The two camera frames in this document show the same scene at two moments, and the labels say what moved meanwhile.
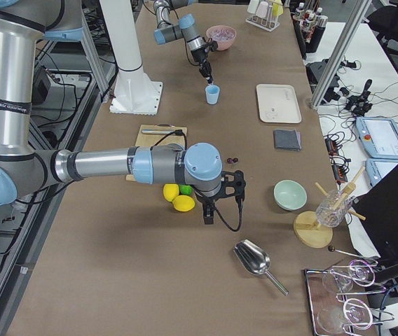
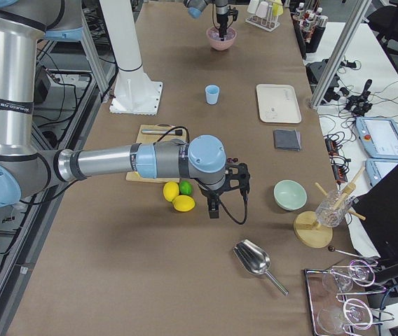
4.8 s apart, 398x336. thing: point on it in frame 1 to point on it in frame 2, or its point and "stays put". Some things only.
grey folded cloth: (287, 139) stays put
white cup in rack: (253, 6) stays put
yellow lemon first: (171, 191) stays put
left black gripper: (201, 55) to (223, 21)
